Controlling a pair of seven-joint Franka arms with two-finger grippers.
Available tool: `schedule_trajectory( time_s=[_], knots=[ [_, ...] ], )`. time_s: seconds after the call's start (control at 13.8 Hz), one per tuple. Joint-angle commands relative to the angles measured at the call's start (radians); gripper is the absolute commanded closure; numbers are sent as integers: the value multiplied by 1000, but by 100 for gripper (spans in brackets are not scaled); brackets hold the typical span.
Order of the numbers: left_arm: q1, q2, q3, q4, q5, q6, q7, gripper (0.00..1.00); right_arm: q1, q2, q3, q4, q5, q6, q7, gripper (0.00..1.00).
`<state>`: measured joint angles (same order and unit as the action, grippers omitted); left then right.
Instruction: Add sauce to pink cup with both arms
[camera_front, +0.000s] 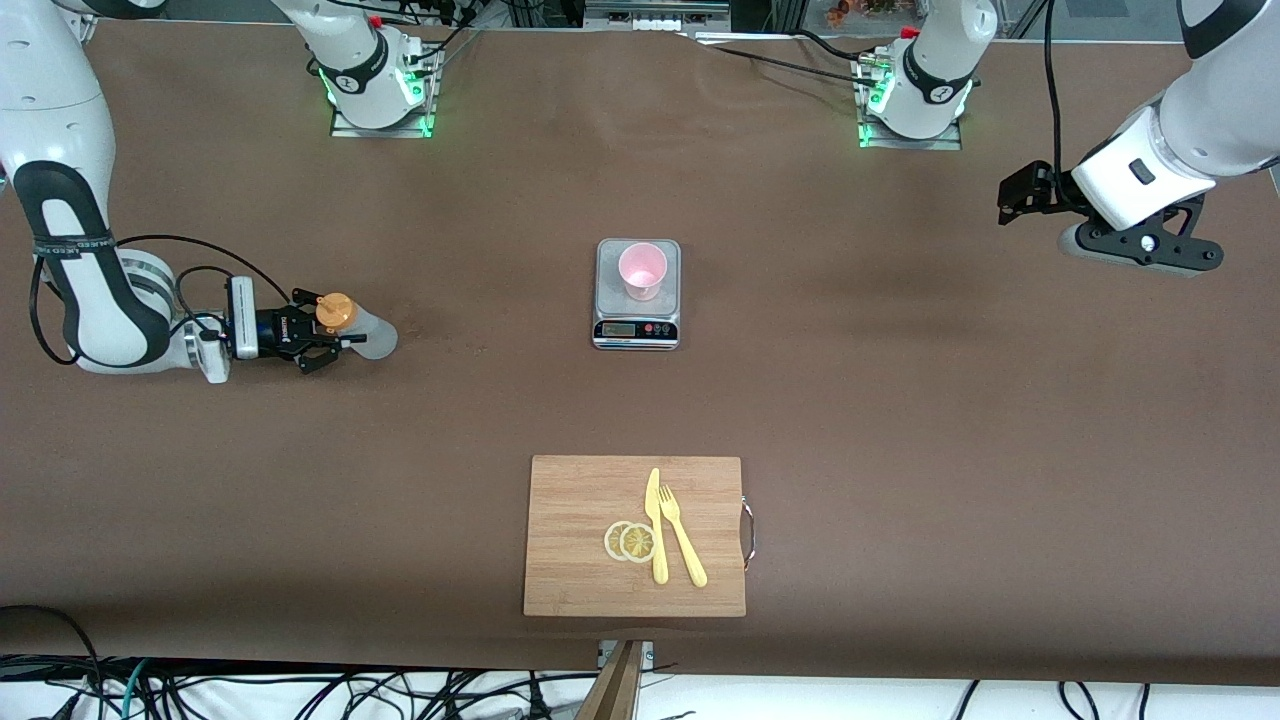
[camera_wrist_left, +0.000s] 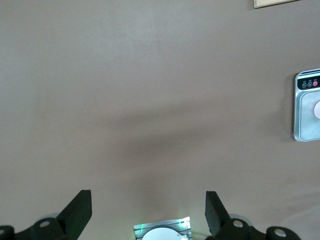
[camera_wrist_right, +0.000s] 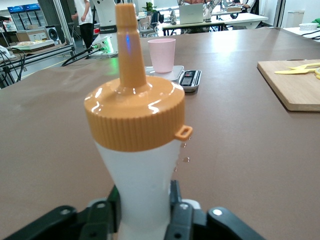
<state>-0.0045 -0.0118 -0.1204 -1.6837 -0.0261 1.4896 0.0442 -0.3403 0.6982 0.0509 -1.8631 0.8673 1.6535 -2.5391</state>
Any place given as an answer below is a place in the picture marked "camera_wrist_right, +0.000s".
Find sauce bottle with orange cap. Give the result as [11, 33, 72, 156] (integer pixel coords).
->
[83, 3, 194, 240]

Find wooden cutting board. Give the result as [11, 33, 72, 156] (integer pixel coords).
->
[257, 58, 320, 112]

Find seated person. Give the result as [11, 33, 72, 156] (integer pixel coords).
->
[176, 0, 222, 24]

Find silver digital kitchen scale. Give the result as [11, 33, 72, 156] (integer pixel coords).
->
[144, 65, 202, 94]

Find standing person in white shirt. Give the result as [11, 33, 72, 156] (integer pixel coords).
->
[71, 0, 95, 50]

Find yellow plastic fork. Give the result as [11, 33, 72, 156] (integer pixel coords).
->
[285, 62, 320, 71]

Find glass door drinks fridge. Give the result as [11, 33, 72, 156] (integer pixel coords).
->
[6, 3, 49, 29]

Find brown table cover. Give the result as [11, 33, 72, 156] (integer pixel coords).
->
[0, 26, 320, 240]

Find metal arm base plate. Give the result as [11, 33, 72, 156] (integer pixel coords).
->
[85, 51, 119, 60]

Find yellow plastic knife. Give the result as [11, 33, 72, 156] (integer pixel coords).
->
[274, 68, 320, 76]

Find silver laptop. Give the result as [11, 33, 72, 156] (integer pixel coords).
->
[178, 2, 205, 25]

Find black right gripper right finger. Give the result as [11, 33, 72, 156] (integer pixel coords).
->
[163, 179, 267, 240]

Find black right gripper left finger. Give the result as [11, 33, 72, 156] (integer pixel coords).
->
[3, 186, 123, 240]

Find pink plastic cup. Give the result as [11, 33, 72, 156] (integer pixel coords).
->
[147, 38, 177, 74]

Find black cable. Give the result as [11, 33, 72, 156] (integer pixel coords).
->
[60, 46, 101, 68]

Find white bin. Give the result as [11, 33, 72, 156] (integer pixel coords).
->
[287, 9, 307, 29]

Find white desk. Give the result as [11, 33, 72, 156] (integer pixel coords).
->
[210, 12, 270, 30]

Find white bowl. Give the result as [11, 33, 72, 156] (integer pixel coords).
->
[298, 22, 320, 32]

